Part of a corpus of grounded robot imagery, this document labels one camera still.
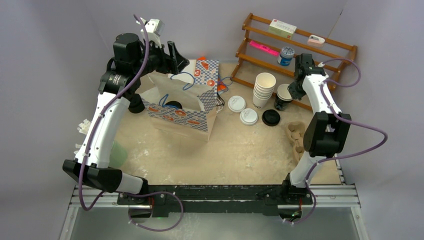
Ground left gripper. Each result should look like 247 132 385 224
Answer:
133 37 189 78

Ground checkered paper bag blue handles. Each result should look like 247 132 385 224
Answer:
140 73 217 142

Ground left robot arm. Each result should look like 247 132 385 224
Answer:
62 33 190 205

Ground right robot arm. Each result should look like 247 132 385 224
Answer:
280 53 351 204

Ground blue white jar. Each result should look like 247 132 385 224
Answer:
277 46 295 66

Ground stack of flat paper bags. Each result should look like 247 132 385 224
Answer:
171 58 233 112

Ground white pink small device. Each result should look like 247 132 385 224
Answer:
307 34 326 48

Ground pink highlighter pen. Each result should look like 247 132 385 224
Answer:
249 40 280 57

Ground wooden shelf rack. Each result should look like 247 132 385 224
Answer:
230 12 358 112

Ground dark paper cup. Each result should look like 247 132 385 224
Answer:
274 83 293 111

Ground stack of white paper cups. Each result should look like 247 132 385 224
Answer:
252 72 277 109

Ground white green box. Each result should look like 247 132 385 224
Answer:
267 19 297 39

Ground stack of black lids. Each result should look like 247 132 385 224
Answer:
128 93 145 114

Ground black lids by cups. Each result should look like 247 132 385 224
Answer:
261 109 281 127

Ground stack of pulp carriers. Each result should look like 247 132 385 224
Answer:
284 121 306 164

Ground white cup lid far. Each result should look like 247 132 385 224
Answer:
227 95 246 113

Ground white cup lid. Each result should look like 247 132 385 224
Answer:
227 95 246 113
239 108 259 126

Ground white cup lid near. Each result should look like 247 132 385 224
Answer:
239 108 259 126

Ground wrapped white straws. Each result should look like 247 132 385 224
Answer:
77 119 92 136

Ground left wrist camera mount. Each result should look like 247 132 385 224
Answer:
141 18 165 49

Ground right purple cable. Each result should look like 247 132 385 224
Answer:
283 58 389 226

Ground black aluminium base frame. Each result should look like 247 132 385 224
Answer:
69 183 362 221

